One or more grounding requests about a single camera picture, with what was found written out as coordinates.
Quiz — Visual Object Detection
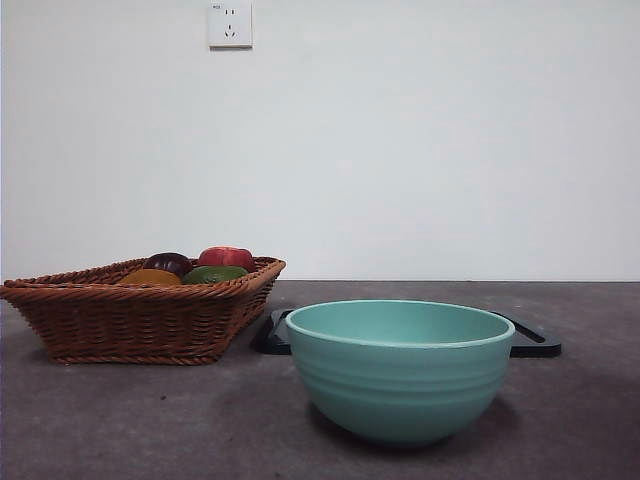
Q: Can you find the teal ribbed bowl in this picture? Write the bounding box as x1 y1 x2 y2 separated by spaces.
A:
284 298 516 448

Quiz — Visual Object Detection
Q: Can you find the orange-brown round fruit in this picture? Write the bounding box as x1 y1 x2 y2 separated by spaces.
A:
118 268 184 287

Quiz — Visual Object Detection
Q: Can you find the red apple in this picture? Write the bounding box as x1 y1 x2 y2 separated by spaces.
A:
198 245 255 271

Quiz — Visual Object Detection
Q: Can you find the dark rectangular tray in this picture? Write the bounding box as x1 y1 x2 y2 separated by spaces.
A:
249 308 562 357

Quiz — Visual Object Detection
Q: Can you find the green fruit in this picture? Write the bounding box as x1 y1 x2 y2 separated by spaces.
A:
182 264 249 285

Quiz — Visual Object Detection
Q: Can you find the dark purple fruit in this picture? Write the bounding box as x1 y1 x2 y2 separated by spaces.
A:
143 251 194 276

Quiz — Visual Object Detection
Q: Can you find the brown wicker basket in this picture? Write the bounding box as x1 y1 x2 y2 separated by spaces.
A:
0 255 286 365

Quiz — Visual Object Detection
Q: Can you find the white wall socket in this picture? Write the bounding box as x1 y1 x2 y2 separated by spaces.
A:
208 1 254 50

